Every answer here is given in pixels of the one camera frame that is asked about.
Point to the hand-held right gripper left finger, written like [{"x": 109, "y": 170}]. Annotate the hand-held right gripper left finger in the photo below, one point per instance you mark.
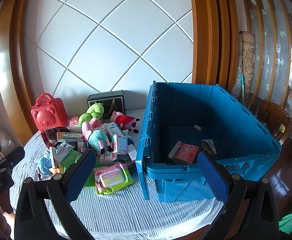
[{"x": 79, "y": 177}]

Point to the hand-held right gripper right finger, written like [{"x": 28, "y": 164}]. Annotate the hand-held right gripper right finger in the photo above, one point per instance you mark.
[{"x": 212, "y": 177}]

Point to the green dinosaur plush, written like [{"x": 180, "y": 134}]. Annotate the green dinosaur plush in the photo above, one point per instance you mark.
[{"x": 71, "y": 160}]

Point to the light blue curved plastic toy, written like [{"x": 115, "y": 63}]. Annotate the light blue curved plastic toy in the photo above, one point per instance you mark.
[{"x": 45, "y": 165}]

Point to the blue plastic storage crate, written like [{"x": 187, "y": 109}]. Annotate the blue plastic storage crate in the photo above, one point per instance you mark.
[{"x": 186, "y": 110}]

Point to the clear plastic bag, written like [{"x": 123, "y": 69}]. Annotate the clear plastic bag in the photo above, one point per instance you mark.
[{"x": 6, "y": 140}]

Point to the yellow plush toy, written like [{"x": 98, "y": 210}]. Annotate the yellow plush toy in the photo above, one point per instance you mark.
[{"x": 56, "y": 170}]

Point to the white blue red packet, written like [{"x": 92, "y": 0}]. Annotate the white blue red packet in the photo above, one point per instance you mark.
[{"x": 63, "y": 152}]

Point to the pink green wet wipes pack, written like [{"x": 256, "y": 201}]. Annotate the pink green wet wipes pack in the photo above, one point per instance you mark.
[{"x": 111, "y": 177}]

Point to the pink flat box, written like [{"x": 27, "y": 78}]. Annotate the pink flat box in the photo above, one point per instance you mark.
[{"x": 108, "y": 158}]

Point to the red pink packet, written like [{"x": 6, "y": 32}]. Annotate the red pink packet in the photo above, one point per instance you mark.
[{"x": 186, "y": 153}]

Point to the green striped medicine box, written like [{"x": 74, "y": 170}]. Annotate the green striped medicine box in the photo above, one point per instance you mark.
[{"x": 69, "y": 136}]

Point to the teal-dress pig plush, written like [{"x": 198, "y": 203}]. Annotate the teal-dress pig plush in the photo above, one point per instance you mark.
[{"x": 96, "y": 137}]

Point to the maroon snack bag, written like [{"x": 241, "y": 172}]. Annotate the maroon snack bag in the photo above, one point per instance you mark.
[{"x": 52, "y": 133}]

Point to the black flat case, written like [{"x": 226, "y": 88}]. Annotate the black flat case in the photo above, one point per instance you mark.
[{"x": 127, "y": 163}]

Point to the small white roll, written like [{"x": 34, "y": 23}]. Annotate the small white roll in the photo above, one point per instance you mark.
[{"x": 198, "y": 128}]

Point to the small pink wipes pack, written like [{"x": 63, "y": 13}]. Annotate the small pink wipes pack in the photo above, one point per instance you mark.
[{"x": 120, "y": 144}]

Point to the pink white tissue pack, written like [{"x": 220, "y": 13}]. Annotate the pink white tissue pack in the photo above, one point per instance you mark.
[{"x": 75, "y": 123}]

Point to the red bear toy suitcase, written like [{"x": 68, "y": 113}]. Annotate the red bear toy suitcase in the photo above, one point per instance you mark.
[{"x": 48, "y": 117}]

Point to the striped white tablecloth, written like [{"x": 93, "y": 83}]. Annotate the striped white tablecloth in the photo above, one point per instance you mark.
[{"x": 123, "y": 212}]

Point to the pink carton box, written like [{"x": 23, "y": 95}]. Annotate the pink carton box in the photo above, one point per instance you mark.
[{"x": 95, "y": 123}]

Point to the white green medicine box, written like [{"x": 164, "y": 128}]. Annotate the white green medicine box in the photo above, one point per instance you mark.
[{"x": 113, "y": 130}]

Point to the green frog plush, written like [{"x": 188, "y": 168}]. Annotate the green frog plush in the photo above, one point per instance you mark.
[{"x": 92, "y": 110}]

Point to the red-dress pig plush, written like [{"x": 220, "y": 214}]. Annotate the red-dress pig plush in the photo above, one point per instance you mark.
[{"x": 123, "y": 120}]

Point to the wooden chair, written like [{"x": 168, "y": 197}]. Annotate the wooden chair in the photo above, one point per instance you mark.
[{"x": 273, "y": 120}]

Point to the black gift box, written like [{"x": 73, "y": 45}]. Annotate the black gift box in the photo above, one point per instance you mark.
[{"x": 116, "y": 100}]

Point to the rolled patterned carpet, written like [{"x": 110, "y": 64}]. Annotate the rolled patterned carpet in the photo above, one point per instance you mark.
[{"x": 247, "y": 60}]

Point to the wooden frosted glass screen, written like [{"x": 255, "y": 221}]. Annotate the wooden frosted glass screen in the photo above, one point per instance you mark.
[{"x": 270, "y": 42}]

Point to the curved wooden window frame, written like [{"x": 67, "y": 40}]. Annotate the curved wooden window frame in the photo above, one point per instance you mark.
[{"x": 8, "y": 55}]

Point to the wooden door frame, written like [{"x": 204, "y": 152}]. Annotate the wooden door frame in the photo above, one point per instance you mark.
[{"x": 211, "y": 35}]

